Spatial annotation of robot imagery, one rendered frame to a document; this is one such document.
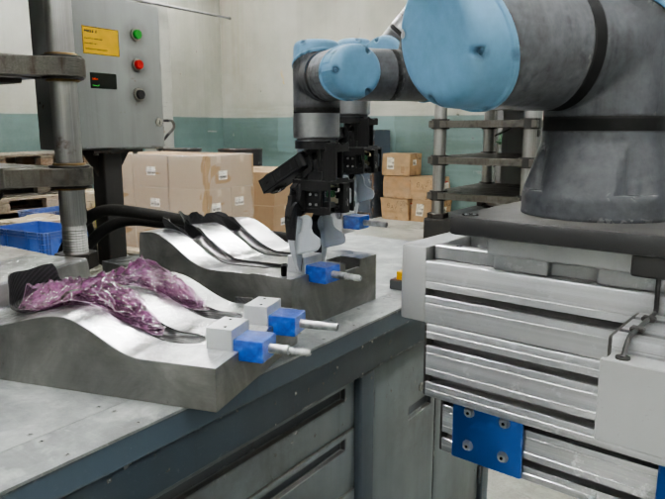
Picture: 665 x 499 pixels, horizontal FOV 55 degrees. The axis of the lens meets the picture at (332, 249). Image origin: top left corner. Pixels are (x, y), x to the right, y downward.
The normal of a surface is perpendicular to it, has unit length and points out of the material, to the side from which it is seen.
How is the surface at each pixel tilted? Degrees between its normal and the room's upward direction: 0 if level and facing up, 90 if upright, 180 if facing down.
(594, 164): 72
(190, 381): 90
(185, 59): 90
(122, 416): 0
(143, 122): 90
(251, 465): 90
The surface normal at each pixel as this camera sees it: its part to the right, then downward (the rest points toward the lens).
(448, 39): -0.89, 0.19
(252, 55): -0.58, 0.15
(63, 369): -0.31, 0.18
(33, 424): 0.00, -0.98
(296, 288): 0.82, 0.11
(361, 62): 0.38, 0.17
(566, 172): -0.69, -0.18
